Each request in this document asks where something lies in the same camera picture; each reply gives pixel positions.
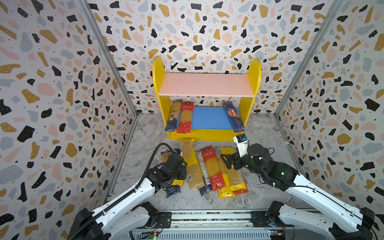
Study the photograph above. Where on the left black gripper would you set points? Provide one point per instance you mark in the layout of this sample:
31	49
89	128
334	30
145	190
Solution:
183	168

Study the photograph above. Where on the red black-label spaghetti bag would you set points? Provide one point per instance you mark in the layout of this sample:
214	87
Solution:
186	117

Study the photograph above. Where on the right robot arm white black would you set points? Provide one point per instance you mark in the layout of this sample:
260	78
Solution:
335	219

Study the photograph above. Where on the red spaghetti bag centre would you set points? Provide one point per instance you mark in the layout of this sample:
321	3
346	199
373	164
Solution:
213	168

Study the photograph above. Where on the yellow top spaghetti bag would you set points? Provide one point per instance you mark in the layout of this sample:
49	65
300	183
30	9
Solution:
194	175

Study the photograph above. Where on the yellow end spaghetti bag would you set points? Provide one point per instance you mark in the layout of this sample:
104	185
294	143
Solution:
225	186

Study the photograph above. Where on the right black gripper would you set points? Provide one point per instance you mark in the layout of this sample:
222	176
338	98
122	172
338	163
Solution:
237	161

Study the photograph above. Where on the white label noodle bag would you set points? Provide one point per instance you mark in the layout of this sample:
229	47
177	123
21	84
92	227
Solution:
206	187

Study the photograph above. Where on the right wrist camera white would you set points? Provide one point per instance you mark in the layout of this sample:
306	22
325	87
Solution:
242	143

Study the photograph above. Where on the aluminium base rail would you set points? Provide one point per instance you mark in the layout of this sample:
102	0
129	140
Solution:
210	225

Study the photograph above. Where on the yellow Pastatime bag right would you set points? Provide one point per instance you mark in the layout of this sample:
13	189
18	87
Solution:
235	182

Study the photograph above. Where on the blue Barilla spaghetti pack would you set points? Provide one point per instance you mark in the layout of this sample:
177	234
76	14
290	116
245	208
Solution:
234	117

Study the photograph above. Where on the blue starry pasta bag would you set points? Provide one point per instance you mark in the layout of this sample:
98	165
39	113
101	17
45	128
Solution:
170	190

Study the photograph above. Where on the dark blue Anko pasta bag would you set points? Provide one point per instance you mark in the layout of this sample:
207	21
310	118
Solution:
173	121

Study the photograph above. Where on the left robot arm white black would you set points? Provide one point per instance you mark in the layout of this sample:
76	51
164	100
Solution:
130	210

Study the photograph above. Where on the yellow shelf with coloured boards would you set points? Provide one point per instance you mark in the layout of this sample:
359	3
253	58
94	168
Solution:
208	123

